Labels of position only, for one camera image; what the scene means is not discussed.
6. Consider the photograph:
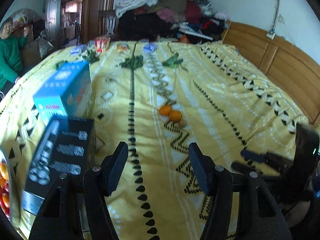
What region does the black shaver box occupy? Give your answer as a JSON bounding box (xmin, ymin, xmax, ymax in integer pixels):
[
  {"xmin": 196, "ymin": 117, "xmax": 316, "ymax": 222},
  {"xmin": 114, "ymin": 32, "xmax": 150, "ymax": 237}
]
[{"xmin": 21, "ymin": 115, "xmax": 96, "ymax": 215}]

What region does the brown kiwi left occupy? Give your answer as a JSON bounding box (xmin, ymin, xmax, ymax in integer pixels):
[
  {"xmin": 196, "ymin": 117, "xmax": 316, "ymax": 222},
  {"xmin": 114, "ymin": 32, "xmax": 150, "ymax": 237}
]
[{"xmin": 178, "ymin": 119, "xmax": 188, "ymax": 127}]

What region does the orange tangerine front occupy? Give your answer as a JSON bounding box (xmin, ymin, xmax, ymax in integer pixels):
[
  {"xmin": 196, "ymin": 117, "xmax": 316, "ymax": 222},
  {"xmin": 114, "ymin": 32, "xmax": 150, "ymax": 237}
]
[{"xmin": 169, "ymin": 110, "xmax": 182, "ymax": 122}]

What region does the orange tangerine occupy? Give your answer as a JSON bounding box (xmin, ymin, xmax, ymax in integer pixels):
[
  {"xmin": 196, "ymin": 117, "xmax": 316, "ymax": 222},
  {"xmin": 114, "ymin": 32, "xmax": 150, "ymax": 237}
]
[
  {"xmin": 159, "ymin": 105, "xmax": 172, "ymax": 116},
  {"xmin": 169, "ymin": 110, "xmax": 182, "ymax": 122}
]

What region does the orange tangerine behind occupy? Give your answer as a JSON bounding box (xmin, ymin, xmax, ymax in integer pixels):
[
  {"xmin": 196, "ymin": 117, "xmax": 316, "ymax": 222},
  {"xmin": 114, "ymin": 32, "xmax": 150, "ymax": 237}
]
[{"xmin": 159, "ymin": 105, "xmax": 172, "ymax": 116}]

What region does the wooden headboard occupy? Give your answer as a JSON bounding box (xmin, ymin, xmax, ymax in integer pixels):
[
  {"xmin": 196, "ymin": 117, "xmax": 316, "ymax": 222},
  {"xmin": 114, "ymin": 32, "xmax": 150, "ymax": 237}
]
[{"xmin": 222, "ymin": 21, "xmax": 320, "ymax": 126}]

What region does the blue green food box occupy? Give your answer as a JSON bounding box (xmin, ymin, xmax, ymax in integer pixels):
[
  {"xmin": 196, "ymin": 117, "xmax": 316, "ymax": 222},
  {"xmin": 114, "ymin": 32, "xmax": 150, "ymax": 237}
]
[{"xmin": 33, "ymin": 61, "xmax": 92, "ymax": 124}]

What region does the silver metal bowl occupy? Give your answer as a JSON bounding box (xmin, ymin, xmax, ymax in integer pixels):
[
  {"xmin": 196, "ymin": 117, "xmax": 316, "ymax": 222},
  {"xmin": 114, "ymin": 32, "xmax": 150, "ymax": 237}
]
[{"xmin": 0, "ymin": 147, "xmax": 20, "ymax": 229}]

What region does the large orange fruit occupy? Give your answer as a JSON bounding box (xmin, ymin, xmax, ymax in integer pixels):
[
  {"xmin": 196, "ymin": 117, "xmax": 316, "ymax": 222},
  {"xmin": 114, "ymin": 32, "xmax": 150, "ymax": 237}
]
[{"xmin": 0, "ymin": 163, "xmax": 9, "ymax": 181}]

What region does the yellow patterned bedspread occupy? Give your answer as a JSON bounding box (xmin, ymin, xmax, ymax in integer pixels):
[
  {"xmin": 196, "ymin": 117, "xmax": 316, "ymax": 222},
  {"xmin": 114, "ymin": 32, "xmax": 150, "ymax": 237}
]
[{"xmin": 0, "ymin": 39, "xmax": 311, "ymax": 240}]

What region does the green leafy vegetable right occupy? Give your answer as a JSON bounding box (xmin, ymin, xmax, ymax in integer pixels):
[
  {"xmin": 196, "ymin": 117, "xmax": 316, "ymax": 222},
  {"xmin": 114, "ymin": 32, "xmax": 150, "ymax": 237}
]
[{"xmin": 162, "ymin": 53, "xmax": 183, "ymax": 69}]

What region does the green leafy vegetable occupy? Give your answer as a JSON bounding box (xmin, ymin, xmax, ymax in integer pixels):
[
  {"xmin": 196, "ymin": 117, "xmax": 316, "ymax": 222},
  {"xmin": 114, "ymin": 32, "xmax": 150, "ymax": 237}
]
[
  {"xmin": 81, "ymin": 50, "xmax": 100, "ymax": 64},
  {"xmin": 120, "ymin": 55, "xmax": 143, "ymax": 70},
  {"xmin": 162, "ymin": 53, "xmax": 183, "ymax": 69}
]

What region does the green leafy vegetable left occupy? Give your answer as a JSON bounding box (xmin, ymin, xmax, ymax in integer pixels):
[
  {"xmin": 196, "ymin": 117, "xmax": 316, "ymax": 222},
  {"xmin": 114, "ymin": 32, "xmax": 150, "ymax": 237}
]
[{"xmin": 81, "ymin": 50, "xmax": 100, "ymax": 64}]

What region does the small green vegetable far left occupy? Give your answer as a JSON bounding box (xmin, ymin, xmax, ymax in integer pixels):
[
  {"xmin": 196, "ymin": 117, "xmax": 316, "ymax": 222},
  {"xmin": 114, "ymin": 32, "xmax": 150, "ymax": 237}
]
[{"xmin": 55, "ymin": 61, "xmax": 68, "ymax": 70}]

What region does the blue tissue packet left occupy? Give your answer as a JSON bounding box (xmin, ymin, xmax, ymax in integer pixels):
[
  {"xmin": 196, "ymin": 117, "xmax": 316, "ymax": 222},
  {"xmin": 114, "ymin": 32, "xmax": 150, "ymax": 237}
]
[{"xmin": 70, "ymin": 45, "xmax": 87, "ymax": 55}]

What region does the blue tissue packet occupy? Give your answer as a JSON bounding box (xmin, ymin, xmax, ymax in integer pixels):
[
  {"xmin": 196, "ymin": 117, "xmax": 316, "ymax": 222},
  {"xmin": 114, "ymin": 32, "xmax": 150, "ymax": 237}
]
[
  {"xmin": 70, "ymin": 45, "xmax": 87, "ymax": 55},
  {"xmin": 143, "ymin": 43, "xmax": 157, "ymax": 53}
]

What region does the orange snack packet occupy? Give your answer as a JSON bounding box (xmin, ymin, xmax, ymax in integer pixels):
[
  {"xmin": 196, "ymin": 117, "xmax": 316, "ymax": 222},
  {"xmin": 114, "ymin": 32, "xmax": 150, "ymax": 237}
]
[{"xmin": 117, "ymin": 43, "xmax": 130, "ymax": 54}]

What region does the red snack cup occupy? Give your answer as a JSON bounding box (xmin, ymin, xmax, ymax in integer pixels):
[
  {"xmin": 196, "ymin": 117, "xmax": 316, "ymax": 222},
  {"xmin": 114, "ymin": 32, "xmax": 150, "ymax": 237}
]
[{"xmin": 94, "ymin": 36, "xmax": 111, "ymax": 53}]

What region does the blue tissue packet right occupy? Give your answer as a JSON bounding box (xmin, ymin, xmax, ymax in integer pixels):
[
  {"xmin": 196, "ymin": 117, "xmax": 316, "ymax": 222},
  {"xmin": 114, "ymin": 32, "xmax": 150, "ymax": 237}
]
[{"xmin": 143, "ymin": 43, "xmax": 157, "ymax": 53}]

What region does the person in green sweater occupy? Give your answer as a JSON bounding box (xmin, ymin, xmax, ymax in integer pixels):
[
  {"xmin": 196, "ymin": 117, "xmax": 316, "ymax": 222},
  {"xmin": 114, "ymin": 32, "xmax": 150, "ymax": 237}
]
[{"xmin": 0, "ymin": 17, "xmax": 30, "ymax": 95}]

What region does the wooden chair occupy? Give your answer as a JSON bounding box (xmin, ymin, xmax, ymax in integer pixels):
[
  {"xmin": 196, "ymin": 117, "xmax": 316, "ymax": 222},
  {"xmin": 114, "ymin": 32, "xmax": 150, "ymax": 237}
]
[{"xmin": 98, "ymin": 10, "xmax": 120, "ymax": 41}]

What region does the pile of clothes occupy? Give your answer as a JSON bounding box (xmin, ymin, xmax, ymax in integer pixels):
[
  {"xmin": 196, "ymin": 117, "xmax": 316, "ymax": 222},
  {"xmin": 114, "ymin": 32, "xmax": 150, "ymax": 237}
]
[{"xmin": 115, "ymin": 0, "xmax": 229, "ymax": 43}]

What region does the wall cable with socket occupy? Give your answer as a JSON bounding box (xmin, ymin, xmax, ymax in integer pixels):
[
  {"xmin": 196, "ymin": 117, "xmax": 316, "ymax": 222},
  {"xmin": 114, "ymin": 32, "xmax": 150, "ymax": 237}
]
[{"xmin": 265, "ymin": 0, "xmax": 283, "ymax": 40}]

